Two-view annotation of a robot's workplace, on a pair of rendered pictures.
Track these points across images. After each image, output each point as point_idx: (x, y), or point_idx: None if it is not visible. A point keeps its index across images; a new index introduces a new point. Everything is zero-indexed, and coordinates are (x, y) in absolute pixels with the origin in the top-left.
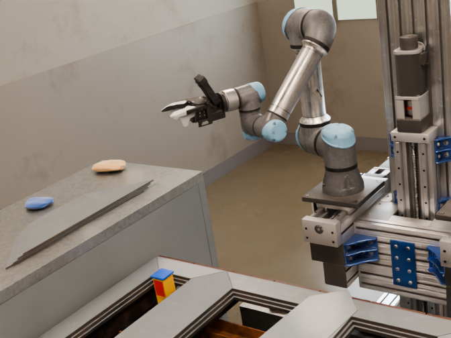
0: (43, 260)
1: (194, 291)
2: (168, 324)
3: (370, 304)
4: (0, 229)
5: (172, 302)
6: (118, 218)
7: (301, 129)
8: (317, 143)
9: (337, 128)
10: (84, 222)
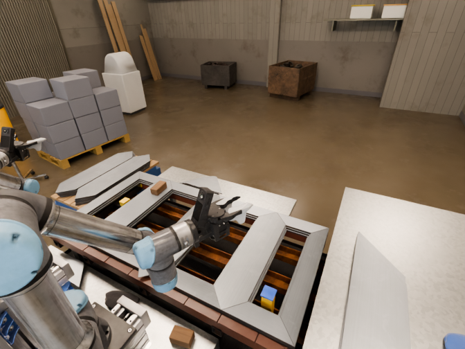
0: (338, 239)
1: (241, 283)
2: (248, 251)
3: (131, 262)
4: (444, 295)
5: (253, 272)
6: (320, 299)
7: (97, 337)
8: (92, 316)
9: None
10: (349, 288)
